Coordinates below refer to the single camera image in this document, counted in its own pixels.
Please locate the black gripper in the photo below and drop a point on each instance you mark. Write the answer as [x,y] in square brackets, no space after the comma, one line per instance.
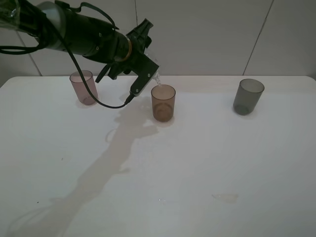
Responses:
[126,50]

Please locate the clear plastic water bottle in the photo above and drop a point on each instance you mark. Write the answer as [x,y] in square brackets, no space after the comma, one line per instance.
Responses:
[156,76]

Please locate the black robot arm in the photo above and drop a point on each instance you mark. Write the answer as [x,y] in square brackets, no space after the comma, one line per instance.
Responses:
[86,30]

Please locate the pink translucent plastic cup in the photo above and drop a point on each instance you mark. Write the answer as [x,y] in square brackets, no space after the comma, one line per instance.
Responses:
[80,89]

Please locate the brown translucent plastic cup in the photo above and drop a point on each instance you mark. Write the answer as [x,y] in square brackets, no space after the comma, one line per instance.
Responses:
[163,100]

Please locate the grey translucent plastic cup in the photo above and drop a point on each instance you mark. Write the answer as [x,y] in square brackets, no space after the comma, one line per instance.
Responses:
[248,94]

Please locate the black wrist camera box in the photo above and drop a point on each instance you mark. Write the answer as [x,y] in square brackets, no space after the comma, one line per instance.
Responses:
[144,68]

